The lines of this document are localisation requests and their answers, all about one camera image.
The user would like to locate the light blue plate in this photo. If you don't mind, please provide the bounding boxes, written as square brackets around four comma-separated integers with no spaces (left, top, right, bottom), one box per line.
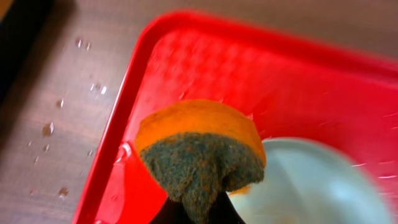
[229,138,395,224]

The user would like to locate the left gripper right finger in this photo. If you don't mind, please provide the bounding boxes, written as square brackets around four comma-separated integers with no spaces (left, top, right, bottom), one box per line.
[208,192,245,224]

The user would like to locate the red plastic tray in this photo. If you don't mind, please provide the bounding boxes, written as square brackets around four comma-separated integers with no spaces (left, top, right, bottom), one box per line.
[73,11,397,223]

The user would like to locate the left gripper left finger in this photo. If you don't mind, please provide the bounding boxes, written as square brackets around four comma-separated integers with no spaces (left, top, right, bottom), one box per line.
[149,197,190,224]

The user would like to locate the orange green sponge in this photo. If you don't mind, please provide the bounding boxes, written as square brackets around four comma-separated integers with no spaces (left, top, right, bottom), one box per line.
[134,100,266,223]

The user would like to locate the black water basin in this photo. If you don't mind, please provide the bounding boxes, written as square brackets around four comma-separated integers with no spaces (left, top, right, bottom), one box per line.
[1,0,54,100]

